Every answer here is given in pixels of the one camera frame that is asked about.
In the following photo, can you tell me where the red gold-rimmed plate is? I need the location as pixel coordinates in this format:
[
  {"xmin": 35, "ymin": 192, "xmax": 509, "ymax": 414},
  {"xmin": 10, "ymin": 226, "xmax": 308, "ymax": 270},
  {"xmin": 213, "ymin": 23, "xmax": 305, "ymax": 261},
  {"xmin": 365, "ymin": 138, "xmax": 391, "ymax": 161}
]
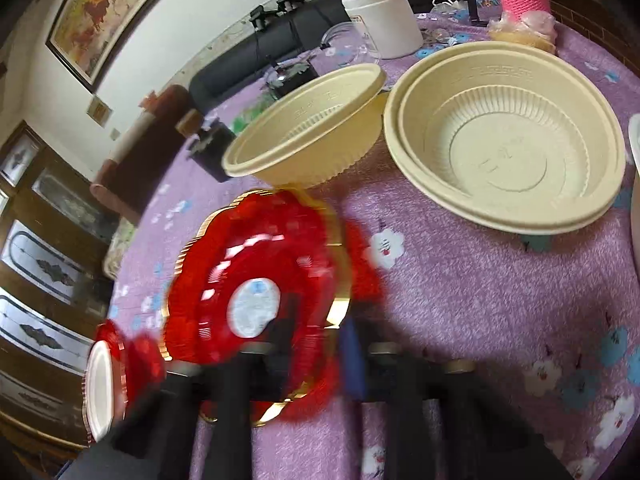
[
  {"xmin": 82, "ymin": 320, "xmax": 165, "ymax": 442},
  {"xmin": 160, "ymin": 188, "xmax": 383, "ymax": 426}
]

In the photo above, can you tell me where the large cream plastic bowl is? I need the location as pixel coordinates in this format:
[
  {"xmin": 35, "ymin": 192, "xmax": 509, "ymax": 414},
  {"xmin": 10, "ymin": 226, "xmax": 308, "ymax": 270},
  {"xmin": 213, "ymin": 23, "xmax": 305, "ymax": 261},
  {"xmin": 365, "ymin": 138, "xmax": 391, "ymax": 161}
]
[{"xmin": 384, "ymin": 41, "xmax": 626, "ymax": 235}]

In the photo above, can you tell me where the white foam bowl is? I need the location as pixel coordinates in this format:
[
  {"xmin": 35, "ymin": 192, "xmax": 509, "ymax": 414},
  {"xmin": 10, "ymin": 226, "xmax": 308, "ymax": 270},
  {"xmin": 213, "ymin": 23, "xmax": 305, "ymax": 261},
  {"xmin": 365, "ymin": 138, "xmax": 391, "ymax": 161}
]
[{"xmin": 84, "ymin": 340, "xmax": 115, "ymax": 441}]

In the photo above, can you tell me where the purple floral tablecloth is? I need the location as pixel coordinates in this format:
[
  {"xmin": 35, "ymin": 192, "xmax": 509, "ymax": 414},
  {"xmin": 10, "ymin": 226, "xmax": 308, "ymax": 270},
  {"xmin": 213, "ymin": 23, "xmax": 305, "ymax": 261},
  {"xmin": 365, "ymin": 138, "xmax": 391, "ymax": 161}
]
[{"xmin": 108, "ymin": 23, "xmax": 639, "ymax": 479}]

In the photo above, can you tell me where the wooden glass-panel door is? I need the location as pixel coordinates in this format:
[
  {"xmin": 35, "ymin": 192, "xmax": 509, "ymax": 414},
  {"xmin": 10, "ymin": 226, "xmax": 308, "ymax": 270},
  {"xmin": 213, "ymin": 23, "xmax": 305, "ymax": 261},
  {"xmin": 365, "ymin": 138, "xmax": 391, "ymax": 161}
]
[{"xmin": 1, "ymin": 122, "xmax": 117, "ymax": 470}]

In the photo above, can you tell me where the brown armchair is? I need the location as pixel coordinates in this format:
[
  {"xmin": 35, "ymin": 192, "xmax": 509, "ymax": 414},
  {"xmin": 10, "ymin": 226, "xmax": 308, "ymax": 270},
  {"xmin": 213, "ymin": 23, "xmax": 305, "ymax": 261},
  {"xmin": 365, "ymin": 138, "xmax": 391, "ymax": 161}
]
[{"xmin": 90, "ymin": 84, "xmax": 194, "ymax": 226}]

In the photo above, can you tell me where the small black device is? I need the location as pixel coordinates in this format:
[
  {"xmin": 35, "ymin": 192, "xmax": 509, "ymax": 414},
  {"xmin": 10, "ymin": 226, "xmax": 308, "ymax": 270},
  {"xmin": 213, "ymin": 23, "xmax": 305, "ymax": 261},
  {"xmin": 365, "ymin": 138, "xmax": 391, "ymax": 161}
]
[{"xmin": 265, "ymin": 60, "xmax": 318, "ymax": 99}]

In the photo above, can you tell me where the black leather sofa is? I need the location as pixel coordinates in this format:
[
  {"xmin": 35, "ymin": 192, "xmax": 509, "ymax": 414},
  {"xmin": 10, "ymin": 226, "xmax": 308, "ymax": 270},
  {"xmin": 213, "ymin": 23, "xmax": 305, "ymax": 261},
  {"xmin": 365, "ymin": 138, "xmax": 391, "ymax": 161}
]
[{"xmin": 189, "ymin": 0, "xmax": 433, "ymax": 113}]

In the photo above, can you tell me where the small yellow dish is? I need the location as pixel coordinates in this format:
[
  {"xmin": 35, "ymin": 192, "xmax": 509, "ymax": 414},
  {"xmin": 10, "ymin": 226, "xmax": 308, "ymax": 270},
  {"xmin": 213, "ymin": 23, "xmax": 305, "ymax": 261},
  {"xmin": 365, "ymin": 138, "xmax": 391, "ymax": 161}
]
[{"xmin": 488, "ymin": 11, "xmax": 556, "ymax": 54}]

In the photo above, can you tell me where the white plastic jar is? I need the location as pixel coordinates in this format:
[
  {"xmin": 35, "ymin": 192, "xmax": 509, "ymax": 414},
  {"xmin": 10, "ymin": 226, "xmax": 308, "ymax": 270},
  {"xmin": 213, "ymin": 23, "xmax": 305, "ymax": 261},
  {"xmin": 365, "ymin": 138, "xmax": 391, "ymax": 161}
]
[{"xmin": 341, "ymin": 0, "xmax": 423, "ymax": 60}]

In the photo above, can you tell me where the framed horse painting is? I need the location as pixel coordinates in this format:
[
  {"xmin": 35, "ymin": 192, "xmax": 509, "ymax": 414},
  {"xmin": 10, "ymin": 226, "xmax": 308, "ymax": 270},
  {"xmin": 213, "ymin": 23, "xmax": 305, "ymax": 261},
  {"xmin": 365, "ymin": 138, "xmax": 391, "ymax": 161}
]
[{"xmin": 46, "ymin": 0, "xmax": 158, "ymax": 92}]

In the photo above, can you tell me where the small gold wall plaque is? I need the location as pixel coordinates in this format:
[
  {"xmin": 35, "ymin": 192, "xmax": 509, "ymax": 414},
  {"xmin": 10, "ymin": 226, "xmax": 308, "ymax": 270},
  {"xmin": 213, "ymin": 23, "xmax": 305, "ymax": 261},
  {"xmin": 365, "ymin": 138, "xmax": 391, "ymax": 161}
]
[{"xmin": 87, "ymin": 96, "xmax": 112, "ymax": 127}]

